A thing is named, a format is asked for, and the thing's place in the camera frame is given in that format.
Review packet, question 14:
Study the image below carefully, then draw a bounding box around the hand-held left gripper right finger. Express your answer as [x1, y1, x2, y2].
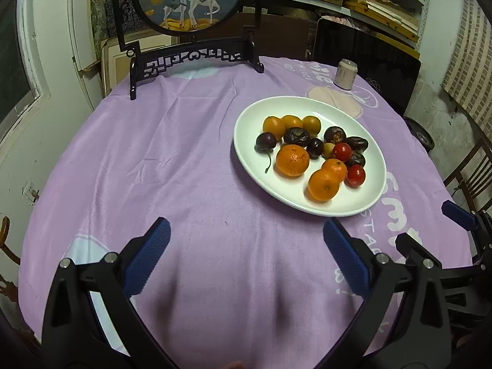
[315, 218, 452, 369]

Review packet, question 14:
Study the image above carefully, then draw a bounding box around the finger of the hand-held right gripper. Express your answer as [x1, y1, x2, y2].
[441, 200, 492, 256]
[396, 232, 492, 295]

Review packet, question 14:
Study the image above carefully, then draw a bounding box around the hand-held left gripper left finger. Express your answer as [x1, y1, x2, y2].
[40, 217, 177, 369]

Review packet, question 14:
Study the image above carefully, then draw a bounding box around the medium mandarin orange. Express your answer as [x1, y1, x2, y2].
[307, 169, 341, 202]

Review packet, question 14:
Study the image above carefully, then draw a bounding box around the red cherry tomato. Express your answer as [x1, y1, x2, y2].
[347, 165, 366, 187]
[332, 143, 353, 161]

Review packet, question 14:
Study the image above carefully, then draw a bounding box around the small mandarin orange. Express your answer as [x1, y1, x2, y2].
[321, 158, 348, 181]

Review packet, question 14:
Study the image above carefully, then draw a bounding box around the large mandarin orange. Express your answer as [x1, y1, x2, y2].
[276, 144, 310, 178]

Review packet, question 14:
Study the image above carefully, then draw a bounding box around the dark cherry with stem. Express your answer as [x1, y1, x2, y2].
[306, 138, 324, 159]
[255, 132, 277, 173]

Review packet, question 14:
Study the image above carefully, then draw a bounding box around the white oval plate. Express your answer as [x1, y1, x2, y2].
[234, 96, 387, 218]

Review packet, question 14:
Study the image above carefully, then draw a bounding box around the wooden chair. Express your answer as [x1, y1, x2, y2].
[444, 138, 492, 212]

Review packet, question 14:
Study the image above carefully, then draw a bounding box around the black weight plate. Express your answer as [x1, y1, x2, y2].
[403, 117, 435, 151]

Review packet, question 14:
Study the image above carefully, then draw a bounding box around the purple printed blanket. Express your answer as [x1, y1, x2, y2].
[17, 56, 473, 369]

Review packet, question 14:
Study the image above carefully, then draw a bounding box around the small golden yellow fruit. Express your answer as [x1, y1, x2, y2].
[302, 115, 322, 136]

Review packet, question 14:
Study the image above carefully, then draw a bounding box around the orange cherry tomato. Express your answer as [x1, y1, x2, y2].
[281, 115, 304, 131]
[263, 116, 287, 138]

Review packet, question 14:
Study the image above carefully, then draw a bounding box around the brick pattern sheet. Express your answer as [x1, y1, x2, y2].
[442, 0, 492, 124]

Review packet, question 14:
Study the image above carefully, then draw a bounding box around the pale drink can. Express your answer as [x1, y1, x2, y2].
[334, 59, 358, 91]

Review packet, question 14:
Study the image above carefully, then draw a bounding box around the black panel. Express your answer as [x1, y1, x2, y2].
[312, 17, 421, 116]

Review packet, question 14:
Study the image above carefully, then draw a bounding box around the brown wooden board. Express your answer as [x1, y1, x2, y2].
[192, 11, 319, 62]

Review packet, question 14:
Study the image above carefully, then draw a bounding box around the glass window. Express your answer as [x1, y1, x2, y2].
[0, 0, 39, 124]

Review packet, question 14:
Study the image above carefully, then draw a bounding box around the round deer picture table screen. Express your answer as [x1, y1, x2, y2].
[108, 0, 266, 101]

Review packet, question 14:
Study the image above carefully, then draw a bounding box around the leaning picture frame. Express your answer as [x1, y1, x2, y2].
[101, 33, 181, 97]

